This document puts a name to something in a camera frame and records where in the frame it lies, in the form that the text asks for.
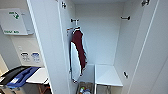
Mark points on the white wardrobe door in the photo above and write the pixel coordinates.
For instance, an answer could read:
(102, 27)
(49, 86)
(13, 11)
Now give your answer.
(150, 53)
(46, 46)

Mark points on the maroon and white jacket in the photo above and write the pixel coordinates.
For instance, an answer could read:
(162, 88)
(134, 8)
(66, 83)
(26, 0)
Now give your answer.
(77, 51)

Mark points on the white wardrobe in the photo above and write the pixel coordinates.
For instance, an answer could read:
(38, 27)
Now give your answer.
(100, 40)

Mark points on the white orange paper label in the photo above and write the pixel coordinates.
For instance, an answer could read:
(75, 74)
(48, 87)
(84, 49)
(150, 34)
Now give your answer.
(69, 30)

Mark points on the white clothes hanger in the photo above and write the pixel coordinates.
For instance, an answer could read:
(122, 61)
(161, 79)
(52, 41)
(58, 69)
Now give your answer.
(76, 26)

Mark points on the black wardrobe hook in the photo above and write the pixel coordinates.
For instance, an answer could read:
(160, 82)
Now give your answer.
(125, 17)
(74, 20)

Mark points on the white inner shelf unit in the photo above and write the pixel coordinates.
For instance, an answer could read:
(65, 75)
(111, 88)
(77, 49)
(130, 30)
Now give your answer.
(107, 75)

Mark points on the brown cardboard box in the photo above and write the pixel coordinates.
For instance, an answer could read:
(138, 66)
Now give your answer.
(85, 86)

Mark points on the small green yellow bottle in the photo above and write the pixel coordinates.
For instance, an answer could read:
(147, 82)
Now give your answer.
(82, 89)

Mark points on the clear plastic bottle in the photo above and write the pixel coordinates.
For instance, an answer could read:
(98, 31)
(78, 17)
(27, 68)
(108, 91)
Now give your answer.
(87, 91)

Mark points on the white bin lid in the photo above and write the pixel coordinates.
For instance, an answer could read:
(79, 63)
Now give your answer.
(39, 76)

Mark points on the white first aid box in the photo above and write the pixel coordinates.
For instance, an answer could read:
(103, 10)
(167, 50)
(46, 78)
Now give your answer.
(15, 21)

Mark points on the white wall switch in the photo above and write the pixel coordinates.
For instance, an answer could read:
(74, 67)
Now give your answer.
(19, 48)

